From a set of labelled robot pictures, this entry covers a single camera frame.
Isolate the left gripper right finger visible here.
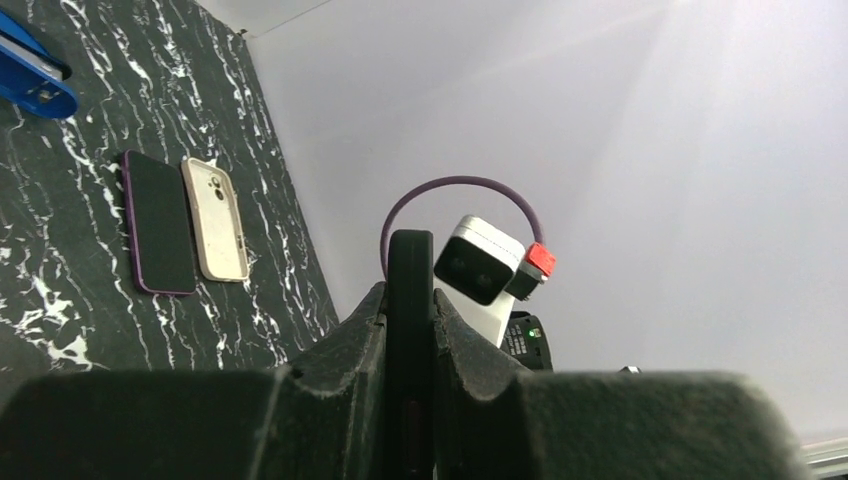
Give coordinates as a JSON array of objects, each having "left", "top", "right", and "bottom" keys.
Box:
[{"left": 434, "top": 293, "right": 809, "bottom": 479}]

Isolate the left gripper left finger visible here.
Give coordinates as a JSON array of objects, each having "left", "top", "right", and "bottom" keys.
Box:
[{"left": 1, "top": 283, "right": 385, "bottom": 479}]

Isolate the pink phone case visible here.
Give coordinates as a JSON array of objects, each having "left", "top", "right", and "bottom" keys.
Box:
[{"left": 180, "top": 158, "right": 249, "bottom": 283}]

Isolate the purple phone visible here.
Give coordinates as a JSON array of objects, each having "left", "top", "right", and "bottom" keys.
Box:
[{"left": 121, "top": 150, "right": 196, "bottom": 296}]

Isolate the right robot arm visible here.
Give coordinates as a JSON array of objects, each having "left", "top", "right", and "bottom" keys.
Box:
[{"left": 500, "top": 311, "right": 553, "bottom": 371}]

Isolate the blue stapler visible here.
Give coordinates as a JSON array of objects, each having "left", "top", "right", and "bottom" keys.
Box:
[{"left": 1, "top": 8, "right": 79, "bottom": 120}]

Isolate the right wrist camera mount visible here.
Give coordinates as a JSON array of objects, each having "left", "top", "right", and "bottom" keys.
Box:
[{"left": 434, "top": 215, "right": 557, "bottom": 347}]

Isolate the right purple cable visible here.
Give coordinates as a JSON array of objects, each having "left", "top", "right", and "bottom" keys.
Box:
[{"left": 379, "top": 175, "right": 546, "bottom": 280}]

